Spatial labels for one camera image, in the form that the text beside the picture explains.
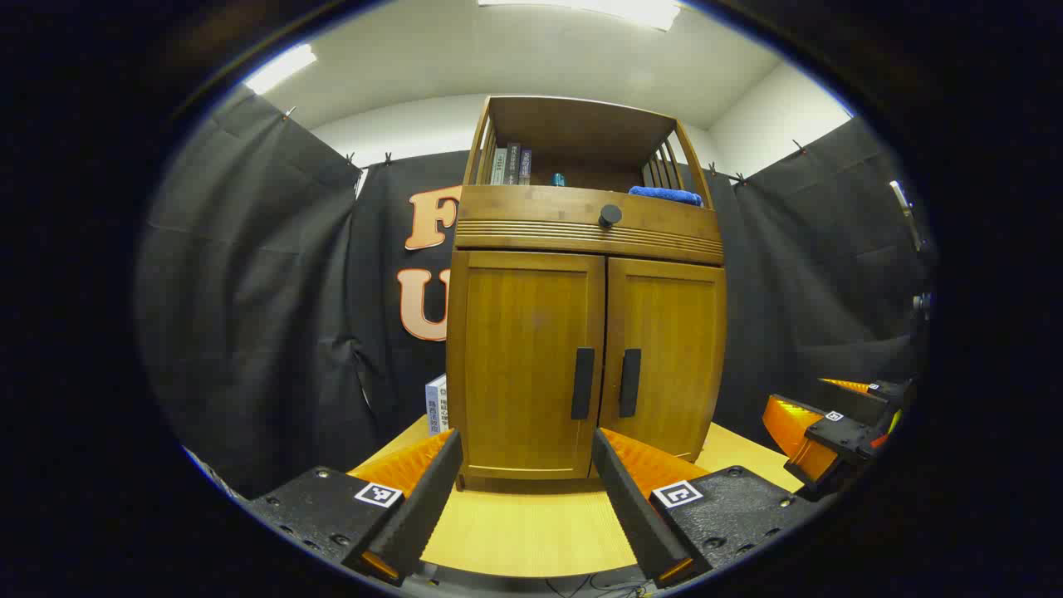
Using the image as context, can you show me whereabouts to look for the blue towel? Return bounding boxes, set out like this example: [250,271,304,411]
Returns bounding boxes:
[629,185,704,207]

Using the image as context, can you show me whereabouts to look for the wooden drawer with black knob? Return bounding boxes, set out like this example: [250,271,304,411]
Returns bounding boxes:
[455,184,725,267]

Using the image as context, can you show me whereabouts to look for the white and blue book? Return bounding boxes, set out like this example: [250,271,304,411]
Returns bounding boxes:
[425,374,450,437]

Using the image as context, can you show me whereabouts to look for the black cables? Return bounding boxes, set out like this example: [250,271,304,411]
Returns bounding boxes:
[544,573,653,597]

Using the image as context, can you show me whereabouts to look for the black backdrop cloth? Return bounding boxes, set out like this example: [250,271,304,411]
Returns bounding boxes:
[137,87,935,499]

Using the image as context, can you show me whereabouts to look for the wooden double-door shoe cabinet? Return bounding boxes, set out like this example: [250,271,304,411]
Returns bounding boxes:
[446,94,729,493]

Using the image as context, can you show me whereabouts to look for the wooden shoe cabinet door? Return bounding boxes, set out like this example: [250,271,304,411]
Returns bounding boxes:
[600,257,727,463]
[453,251,605,481]

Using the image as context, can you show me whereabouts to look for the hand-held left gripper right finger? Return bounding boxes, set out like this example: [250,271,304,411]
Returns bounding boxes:
[591,428,819,589]

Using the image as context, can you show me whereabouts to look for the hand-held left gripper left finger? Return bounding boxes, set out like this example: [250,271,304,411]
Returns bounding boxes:
[245,428,464,586]

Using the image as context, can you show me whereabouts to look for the black camera stand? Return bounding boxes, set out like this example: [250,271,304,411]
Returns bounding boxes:
[889,179,938,325]

